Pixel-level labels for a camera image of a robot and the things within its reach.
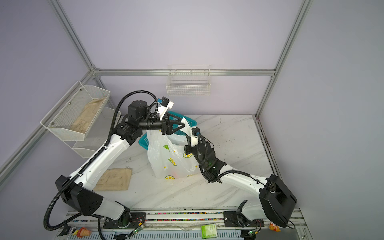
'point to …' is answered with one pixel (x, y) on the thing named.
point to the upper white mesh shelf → (73, 116)
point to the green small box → (209, 231)
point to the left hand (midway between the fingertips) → (181, 122)
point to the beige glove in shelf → (81, 123)
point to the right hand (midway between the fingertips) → (185, 133)
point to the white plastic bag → (167, 159)
